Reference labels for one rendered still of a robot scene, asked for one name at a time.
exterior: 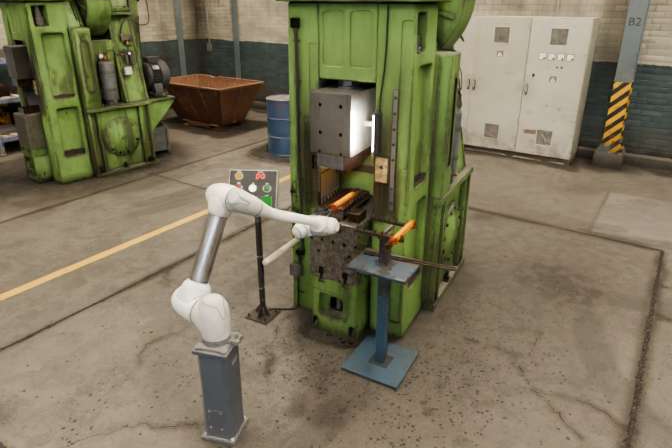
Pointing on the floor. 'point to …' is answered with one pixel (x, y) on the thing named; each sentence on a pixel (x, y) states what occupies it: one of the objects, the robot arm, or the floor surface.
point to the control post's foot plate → (262, 315)
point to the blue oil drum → (278, 125)
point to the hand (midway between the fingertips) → (329, 209)
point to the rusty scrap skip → (212, 99)
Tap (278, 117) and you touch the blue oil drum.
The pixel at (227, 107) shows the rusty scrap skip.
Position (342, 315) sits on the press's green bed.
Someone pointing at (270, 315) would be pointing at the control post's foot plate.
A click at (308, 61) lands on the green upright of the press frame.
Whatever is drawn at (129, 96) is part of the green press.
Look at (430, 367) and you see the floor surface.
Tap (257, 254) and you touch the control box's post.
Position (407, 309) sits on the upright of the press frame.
